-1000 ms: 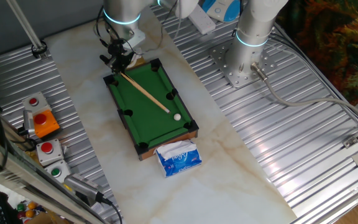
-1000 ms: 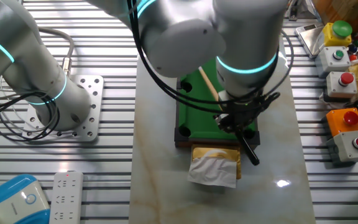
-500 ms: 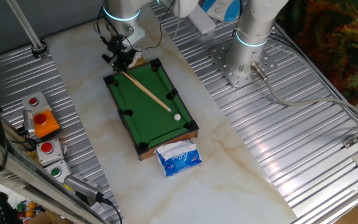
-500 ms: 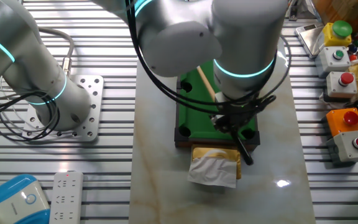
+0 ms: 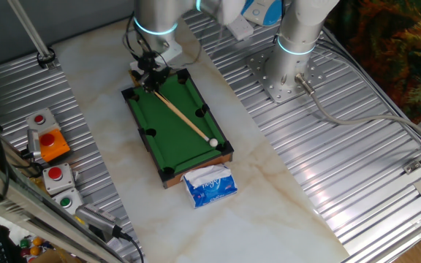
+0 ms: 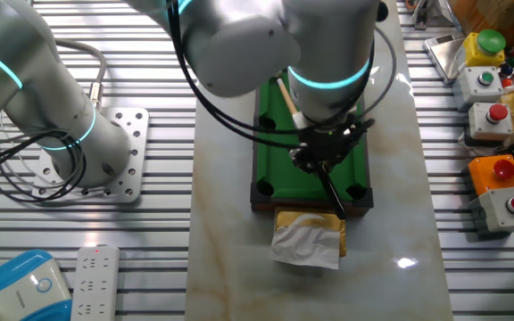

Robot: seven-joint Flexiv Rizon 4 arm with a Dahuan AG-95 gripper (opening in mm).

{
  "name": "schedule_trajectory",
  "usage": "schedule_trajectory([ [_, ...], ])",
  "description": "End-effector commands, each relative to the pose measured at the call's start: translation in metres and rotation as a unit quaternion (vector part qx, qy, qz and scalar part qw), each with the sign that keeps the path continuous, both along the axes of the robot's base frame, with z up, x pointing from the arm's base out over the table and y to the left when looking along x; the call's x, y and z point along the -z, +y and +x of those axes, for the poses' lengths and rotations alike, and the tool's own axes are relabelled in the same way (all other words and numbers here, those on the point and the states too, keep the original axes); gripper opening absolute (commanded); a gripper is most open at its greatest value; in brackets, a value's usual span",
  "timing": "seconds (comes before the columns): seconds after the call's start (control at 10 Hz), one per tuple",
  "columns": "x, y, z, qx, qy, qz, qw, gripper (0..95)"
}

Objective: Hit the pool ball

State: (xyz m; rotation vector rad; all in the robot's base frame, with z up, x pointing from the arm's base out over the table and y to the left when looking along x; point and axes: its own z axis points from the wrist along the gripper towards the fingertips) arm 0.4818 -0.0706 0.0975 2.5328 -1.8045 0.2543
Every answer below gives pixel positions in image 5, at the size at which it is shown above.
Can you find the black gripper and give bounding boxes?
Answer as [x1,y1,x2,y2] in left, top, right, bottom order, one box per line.
[137,50,171,94]

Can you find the wooden pool cue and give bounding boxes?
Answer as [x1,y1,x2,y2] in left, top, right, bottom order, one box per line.
[153,90,211,142]

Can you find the mini green pool table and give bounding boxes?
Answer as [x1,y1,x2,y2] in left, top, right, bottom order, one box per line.
[121,67,235,190]

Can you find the white power strip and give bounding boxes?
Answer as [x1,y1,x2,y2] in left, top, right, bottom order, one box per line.
[226,13,255,42]

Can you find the black pole clamp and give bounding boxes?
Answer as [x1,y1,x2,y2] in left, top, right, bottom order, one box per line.
[37,47,57,70]

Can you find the grey box flat red button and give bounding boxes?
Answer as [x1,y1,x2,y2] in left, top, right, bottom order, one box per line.
[26,107,61,133]

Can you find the orange box red mushroom button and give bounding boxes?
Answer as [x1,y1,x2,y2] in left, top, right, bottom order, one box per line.
[38,128,72,163]

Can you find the blue tissue pack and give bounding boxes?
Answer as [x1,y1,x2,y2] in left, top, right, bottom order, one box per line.
[182,163,239,210]

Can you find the blue and white device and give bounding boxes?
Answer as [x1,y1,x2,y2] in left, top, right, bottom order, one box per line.
[240,0,284,27]

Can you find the grey box red mushroom button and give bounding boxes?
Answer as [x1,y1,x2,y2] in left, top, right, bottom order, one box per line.
[42,163,76,196]

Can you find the small silver metal block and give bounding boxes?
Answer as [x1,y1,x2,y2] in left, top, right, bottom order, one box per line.
[26,129,42,161]

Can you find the grey stand pole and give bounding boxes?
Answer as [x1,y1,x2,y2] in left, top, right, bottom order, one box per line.
[7,0,53,61]

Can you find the grey box green button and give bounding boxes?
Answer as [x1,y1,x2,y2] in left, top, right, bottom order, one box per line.
[51,188,84,216]

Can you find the brown cardboard box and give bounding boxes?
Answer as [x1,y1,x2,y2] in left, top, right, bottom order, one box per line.
[31,248,83,263]

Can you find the colourful patterned cloth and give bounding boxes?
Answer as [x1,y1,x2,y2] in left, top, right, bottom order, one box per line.
[325,0,421,125]

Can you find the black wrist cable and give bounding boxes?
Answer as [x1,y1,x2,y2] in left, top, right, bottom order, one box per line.
[121,12,143,62]

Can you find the silver depth camera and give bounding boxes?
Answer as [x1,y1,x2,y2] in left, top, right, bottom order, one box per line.
[74,203,124,243]

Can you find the black camera cable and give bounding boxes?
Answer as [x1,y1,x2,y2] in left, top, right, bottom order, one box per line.
[117,230,146,263]

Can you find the aluminium frame beam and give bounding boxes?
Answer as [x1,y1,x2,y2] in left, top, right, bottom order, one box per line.
[0,151,127,263]

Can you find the grey base cable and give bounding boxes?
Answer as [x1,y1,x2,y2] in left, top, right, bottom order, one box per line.
[294,72,421,147]

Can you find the small metal bracket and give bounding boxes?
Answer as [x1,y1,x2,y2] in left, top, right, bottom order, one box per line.
[403,159,421,175]

